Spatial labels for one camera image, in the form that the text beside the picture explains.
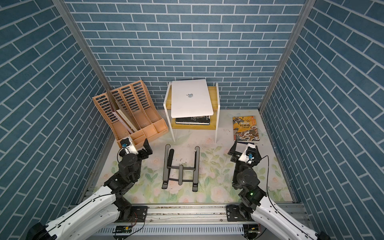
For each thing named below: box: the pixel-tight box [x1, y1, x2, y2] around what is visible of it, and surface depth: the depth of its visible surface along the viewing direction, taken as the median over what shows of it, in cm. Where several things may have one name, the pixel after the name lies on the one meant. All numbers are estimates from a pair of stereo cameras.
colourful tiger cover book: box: [232, 115, 260, 143], surface depth 108 cm
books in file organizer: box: [112, 109, 138, 134], surface depth 88 cm
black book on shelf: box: [175, 116, 211, 125], surface depth 93 cm
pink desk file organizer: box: [92, 80, 169, 148], surface depth 103 cm
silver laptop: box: [171, 79, 214, 119], surface depth 81 cm
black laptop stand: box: [161, 144, 201, 192], surface depth 86 cm
